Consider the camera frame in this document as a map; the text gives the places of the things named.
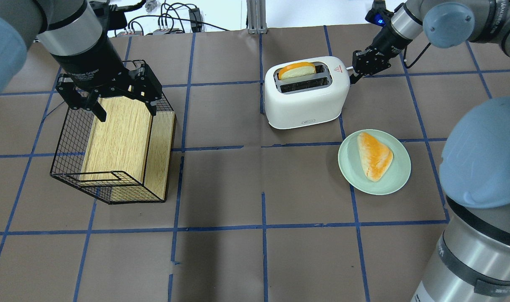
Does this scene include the aluminium frame post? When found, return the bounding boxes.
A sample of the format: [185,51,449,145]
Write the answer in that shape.
[246,0,268,34]

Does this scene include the black cables in background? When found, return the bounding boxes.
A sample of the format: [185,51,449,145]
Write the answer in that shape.
[112,0,230,36]

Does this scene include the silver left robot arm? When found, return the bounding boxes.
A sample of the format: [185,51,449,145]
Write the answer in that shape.
[0,0,166,122]

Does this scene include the triangular toasted bread on plate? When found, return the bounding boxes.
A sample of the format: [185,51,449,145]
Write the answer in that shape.
[357,132,394,182]

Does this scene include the black wire basket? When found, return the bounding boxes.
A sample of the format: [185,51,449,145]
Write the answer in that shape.
[50,60,177,205]

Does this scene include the wooden box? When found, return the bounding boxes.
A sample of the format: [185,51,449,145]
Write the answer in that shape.
[79,97,176,203]

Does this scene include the light green plate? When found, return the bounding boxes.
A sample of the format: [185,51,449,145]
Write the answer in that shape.
[337,129,411,195]

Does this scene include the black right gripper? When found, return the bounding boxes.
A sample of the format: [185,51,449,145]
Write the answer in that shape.
[350,26,404,85]

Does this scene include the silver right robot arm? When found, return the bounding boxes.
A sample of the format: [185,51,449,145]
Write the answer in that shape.
[350,0,510,302]

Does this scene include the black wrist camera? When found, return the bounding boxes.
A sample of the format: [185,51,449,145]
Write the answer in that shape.
[365,0,395,27]

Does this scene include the white two-slot toaster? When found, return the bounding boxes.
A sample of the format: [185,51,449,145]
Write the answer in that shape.
[263,57,350,130]

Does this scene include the bread slice in toaster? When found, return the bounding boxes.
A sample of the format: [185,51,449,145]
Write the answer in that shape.
[277,62,316,81]

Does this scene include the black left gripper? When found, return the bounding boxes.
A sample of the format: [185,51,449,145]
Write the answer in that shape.
[55,60,163,122]

